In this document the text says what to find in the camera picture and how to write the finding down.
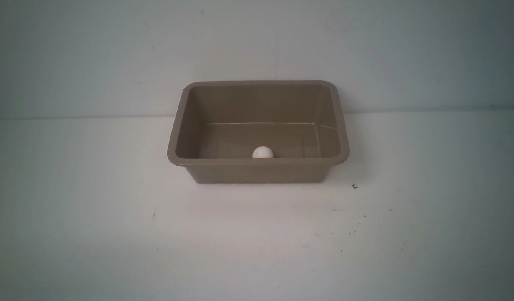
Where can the plain white table-tennis ball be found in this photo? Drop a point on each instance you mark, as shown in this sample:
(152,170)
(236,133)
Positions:
(262,152)

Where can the tan plastic storage bin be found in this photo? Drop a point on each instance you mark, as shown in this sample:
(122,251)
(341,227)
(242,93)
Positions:
(219,124)

